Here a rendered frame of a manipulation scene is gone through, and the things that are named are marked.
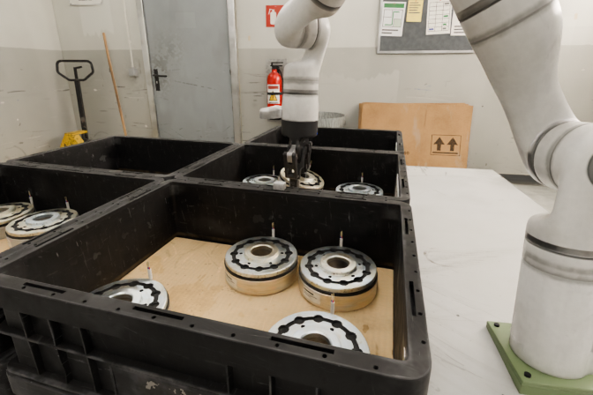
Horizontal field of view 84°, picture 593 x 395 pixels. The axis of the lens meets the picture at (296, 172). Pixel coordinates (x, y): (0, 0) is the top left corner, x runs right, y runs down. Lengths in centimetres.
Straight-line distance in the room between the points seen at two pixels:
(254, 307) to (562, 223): 39
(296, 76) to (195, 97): 333
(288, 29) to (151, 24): 358
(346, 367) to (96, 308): 20
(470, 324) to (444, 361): 11
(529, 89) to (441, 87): 313
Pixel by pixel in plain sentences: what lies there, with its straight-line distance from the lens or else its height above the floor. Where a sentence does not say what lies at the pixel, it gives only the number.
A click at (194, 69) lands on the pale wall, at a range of 393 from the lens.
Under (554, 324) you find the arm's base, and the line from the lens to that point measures 57.
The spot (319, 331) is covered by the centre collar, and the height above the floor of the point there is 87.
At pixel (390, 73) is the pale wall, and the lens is 355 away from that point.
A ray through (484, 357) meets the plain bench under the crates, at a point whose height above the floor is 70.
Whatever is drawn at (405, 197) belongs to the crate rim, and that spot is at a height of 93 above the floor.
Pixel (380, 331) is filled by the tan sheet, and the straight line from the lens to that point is 42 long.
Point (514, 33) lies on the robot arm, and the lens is 46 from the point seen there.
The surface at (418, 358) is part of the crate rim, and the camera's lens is 26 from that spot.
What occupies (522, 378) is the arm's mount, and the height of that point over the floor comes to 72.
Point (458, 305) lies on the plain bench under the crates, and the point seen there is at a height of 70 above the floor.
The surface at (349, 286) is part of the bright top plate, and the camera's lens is 42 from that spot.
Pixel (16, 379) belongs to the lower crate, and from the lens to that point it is 47.
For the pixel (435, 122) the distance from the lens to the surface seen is 348.
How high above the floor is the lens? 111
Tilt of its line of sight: 17 degrees down
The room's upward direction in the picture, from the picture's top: straight up
